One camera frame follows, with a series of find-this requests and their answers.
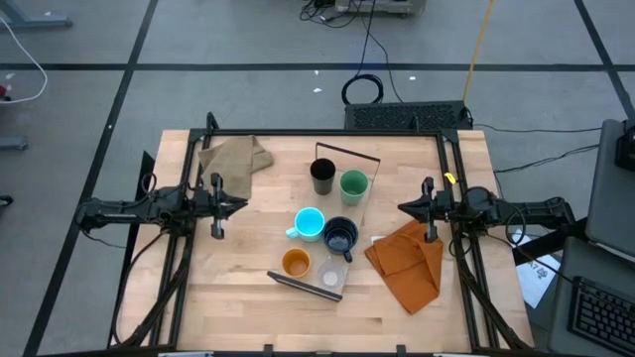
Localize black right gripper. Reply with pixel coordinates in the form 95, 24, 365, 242
397, 177, 465, 244

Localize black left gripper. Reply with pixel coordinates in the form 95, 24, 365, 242
190, 172, 248, 240

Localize green cup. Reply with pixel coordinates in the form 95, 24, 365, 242
338, 169, 371, 207

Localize teal mug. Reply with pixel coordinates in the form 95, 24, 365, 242
285, 206, 327, 245

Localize dark blue mug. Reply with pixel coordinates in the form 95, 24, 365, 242
322, 215, 360, 265

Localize tall black cup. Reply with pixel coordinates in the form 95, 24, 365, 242
310, 157, 337, 196

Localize clear plastic cup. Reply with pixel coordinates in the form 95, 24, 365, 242
316, 256, 347, 292

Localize tan cloth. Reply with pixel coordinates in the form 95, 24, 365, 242
197, 133, 276, 201

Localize orange cloth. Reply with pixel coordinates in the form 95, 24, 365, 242
364, 219, 445, 316

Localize orange cup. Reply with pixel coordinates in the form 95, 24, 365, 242
281, 247, 313, 280

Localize black computer tower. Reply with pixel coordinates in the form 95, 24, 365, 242
343, 100, 472, 132

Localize wooden tray with black rim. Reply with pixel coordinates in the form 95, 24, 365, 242
266, 142, 383, 302

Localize white printed paper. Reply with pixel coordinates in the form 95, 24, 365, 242
514, 227, 563, 310

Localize grey monitor panel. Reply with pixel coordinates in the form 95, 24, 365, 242
583, 117, 635, 260

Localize grey laptop with black keyboard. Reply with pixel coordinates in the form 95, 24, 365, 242
547, 235, 635, 357

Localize black box device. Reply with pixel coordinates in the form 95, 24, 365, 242
613, 120, 635, 174

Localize grey equipment cart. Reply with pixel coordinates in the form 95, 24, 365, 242
334, 0, 428, 18

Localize grey table foot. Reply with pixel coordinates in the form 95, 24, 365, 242
0, 136, 30, 152
0, 0, 74, 30

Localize black thin cable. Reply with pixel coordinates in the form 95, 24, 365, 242
494, 143, 601, 174
369, 27, 404, 104
469, 121, 603, 135

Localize black aluminium table frame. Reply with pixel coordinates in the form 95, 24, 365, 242
106, 111, 536, 357

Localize black coiled cable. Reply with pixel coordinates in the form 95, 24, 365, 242
340, 0, 386, 106

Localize yellow hanging cable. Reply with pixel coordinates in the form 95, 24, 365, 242
461, 0, 496, 103

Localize white cable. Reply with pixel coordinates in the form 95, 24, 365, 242
0, 16, 50, 105

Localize tangled black cables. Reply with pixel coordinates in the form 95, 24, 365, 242
299, 0, 348, 30

